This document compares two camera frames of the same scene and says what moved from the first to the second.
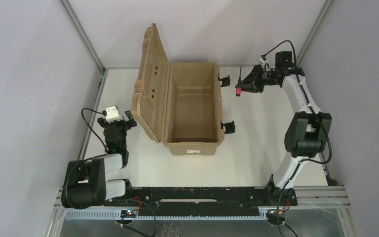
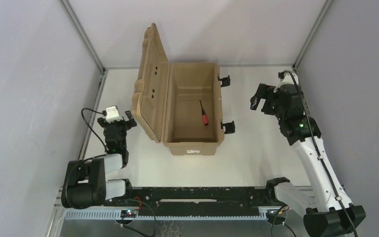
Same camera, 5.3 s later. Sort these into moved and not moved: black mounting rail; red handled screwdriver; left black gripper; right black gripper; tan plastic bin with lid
Moved: red handled screwdriver; right black gripper
Not moved: black mounting rail; left black gripper; tan plastic bin with lid
